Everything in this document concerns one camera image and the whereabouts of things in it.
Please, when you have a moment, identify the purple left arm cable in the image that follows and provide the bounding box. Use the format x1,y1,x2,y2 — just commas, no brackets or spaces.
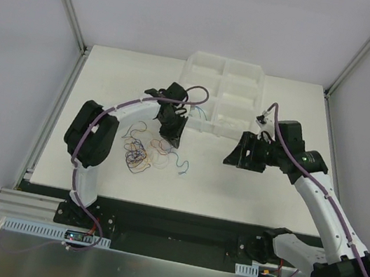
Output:
65,67,212,225

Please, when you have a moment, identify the left white cable duct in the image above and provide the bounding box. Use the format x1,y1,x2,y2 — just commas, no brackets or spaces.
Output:
3,218,111,249

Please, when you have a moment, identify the blue wire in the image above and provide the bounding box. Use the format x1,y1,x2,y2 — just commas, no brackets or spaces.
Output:
190,107,212,122

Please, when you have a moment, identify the right aluminium frame post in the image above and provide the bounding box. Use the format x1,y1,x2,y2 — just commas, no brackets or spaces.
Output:
324,36,370,99

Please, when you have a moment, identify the right white cable duct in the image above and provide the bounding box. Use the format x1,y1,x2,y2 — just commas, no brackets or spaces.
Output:
235,263,259,277

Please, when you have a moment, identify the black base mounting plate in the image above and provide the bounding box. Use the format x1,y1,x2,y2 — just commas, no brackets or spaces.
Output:
49,188,311,277

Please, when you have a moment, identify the white plastic compartment tray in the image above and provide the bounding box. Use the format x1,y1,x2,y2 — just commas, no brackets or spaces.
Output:
179,51,265,141

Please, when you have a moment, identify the white cable duct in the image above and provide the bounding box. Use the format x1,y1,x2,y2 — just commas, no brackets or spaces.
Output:
3,218,111,249
235,263,259,277

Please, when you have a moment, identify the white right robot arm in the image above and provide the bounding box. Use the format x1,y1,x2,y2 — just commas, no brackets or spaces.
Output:
223,114,370,277

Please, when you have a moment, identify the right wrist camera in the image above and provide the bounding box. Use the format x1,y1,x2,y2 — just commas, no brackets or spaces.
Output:
256,114,269,129

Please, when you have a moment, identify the coloured wire bundle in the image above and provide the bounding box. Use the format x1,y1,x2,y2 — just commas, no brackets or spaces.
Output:
115,118,196,184

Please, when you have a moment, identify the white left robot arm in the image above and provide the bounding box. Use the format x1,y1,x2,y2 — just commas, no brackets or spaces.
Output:
64,82,193,227

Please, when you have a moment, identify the aluminium front rail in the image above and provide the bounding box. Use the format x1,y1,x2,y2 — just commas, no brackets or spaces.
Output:
0,185,370,277

